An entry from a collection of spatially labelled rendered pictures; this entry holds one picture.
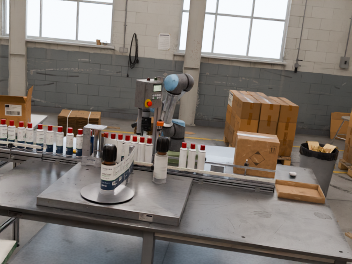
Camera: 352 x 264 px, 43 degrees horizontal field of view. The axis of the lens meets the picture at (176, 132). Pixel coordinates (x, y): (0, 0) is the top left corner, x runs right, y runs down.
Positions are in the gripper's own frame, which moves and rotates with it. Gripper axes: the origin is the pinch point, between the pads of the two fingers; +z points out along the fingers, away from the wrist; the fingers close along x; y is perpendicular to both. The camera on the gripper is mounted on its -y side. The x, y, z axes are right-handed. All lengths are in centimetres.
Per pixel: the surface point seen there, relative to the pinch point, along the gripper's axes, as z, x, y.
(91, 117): 59, 343, -55
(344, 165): 81, 224, 313
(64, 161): 7, -45, -56
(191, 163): -3, -67, 31
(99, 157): -3, -62, -32
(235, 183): 6, -79, 61
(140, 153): -5, -58, -4
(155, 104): -39, -49, 5
